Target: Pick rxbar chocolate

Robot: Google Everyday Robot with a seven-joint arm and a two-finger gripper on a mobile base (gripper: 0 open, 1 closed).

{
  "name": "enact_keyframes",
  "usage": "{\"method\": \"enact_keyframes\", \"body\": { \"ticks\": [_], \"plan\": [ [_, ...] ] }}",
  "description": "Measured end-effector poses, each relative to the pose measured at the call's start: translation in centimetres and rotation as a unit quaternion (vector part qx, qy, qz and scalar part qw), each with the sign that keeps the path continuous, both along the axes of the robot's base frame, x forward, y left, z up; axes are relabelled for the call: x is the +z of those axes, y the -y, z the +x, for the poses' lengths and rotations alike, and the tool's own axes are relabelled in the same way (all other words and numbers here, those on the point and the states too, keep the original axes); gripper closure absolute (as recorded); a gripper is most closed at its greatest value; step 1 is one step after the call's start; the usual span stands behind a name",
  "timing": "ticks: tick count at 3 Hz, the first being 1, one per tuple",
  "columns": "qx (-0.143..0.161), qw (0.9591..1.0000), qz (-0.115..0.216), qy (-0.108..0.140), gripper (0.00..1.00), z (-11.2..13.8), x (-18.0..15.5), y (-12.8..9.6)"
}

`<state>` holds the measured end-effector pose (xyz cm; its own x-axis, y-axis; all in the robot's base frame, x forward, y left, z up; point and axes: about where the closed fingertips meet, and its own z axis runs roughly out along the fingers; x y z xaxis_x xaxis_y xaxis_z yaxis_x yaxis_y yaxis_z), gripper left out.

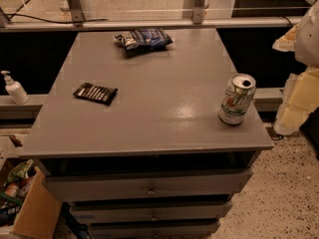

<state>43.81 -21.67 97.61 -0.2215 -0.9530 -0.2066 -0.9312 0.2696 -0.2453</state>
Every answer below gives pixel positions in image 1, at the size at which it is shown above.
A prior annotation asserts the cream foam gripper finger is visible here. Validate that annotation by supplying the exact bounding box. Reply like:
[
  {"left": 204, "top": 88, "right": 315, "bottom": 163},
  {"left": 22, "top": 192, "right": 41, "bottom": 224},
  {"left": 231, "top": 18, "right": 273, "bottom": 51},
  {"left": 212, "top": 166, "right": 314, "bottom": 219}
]
[
  {"left": 273, "top": 67, "right": 319, "bottom": 135},
  {"left": 272, "top": 25, "right": 298, "bottom": 52}
]

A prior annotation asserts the black rxbar chocolate bar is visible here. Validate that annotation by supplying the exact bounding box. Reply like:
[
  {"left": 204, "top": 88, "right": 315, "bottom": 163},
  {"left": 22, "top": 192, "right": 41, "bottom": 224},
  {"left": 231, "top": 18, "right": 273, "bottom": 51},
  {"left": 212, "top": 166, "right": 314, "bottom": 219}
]
[{"left": 73, "top": 83, "right": 118, "bottom": 106}]

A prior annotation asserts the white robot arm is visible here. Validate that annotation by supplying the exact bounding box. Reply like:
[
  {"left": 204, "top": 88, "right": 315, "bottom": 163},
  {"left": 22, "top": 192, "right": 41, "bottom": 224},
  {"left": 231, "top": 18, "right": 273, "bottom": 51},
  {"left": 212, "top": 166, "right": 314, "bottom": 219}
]
[{"left": 272, "top": 0, "right": 319, "bottom": 135}]

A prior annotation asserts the white green soda can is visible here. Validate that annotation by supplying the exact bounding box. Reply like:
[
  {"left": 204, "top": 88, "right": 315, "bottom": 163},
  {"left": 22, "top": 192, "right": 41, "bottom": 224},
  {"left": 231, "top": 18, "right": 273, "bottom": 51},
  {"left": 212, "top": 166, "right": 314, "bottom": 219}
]
[{"left": 218, "top": 74, "right": 256, "bottom": 125}]

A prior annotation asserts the blue snack chip bag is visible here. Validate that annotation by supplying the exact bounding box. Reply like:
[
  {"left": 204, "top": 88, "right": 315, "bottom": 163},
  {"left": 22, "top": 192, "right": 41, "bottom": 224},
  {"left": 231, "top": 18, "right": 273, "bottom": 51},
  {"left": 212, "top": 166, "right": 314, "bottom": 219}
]
[{"left": 114, "top": 28, "right": 172, "bottom": 52}]

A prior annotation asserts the grey drawer cabinet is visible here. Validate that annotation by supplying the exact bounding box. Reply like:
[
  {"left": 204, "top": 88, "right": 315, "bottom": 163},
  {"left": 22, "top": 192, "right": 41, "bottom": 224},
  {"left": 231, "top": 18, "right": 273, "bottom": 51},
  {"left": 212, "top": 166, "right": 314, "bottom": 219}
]
[{"left": 22, "top": 29, "right": 272, "bottom": 239}]

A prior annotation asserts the white pump sanitizer bottle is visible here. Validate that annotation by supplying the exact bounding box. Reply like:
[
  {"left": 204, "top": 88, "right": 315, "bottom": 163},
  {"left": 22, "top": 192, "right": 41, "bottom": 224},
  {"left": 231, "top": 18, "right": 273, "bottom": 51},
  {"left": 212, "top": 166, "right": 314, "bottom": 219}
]
[{"left": 1, "top": 71, "right": 29, "bottom": 105}]

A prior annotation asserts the cardboard box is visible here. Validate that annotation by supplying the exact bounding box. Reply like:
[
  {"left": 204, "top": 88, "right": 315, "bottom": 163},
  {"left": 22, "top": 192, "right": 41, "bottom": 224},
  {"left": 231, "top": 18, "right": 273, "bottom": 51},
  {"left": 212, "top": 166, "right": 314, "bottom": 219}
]
[{"left": 0, "top": 167, "right": 62, "bottom": 239}]

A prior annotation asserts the green snack bag in box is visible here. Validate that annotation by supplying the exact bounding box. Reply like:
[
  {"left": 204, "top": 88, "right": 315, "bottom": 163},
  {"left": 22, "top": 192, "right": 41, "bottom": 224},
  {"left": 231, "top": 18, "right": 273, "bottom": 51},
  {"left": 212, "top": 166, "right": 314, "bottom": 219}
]
[{"left": 7, "top": 159, "right": 34, "bottom": 183}]

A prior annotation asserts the grey metal rail frame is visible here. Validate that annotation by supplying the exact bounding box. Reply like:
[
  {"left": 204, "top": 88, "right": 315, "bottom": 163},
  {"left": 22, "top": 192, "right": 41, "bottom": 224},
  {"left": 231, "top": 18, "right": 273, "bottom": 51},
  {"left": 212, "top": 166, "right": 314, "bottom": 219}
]
[{"left": 0, "top": 0, "right": 317, "bottom": 32}]

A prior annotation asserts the black cable on rail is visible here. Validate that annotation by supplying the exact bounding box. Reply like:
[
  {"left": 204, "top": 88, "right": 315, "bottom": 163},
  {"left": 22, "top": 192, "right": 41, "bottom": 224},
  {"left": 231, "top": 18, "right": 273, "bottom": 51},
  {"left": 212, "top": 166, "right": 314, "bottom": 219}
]
[{"left": 5, "top": 12, "right": 109, "bottom": 25}]

